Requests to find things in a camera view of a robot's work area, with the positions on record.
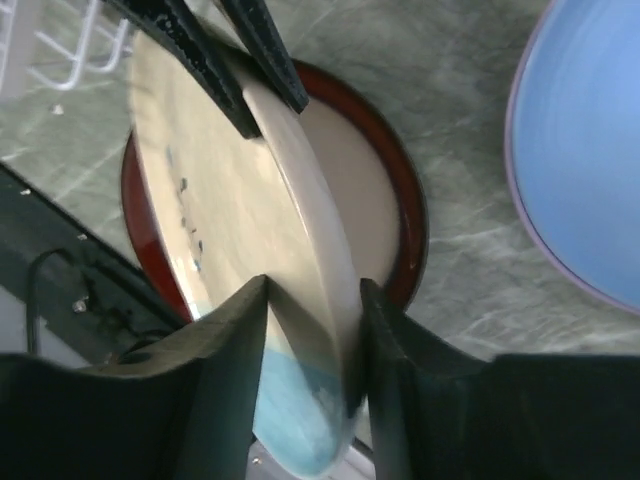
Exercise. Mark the dark red plate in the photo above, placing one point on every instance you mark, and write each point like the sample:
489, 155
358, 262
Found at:
371, 177

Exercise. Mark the white wire dish rack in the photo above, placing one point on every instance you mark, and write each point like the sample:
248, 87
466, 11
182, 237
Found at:
56, 42

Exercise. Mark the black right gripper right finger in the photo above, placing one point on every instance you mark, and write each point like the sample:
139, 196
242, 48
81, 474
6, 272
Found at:
439, 413

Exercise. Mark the lilac purple plate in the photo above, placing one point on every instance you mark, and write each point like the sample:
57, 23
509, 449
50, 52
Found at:
520, 210

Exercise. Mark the beige blue leaf plate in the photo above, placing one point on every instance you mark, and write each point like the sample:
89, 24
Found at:
226, 209

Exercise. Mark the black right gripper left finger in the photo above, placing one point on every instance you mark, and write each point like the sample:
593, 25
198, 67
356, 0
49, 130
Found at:
181, 408

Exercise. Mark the black base beam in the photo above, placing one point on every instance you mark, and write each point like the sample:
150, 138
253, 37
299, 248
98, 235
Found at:
91, 302

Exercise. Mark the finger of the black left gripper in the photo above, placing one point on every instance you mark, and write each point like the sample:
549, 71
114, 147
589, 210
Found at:
255, 27
174, 27

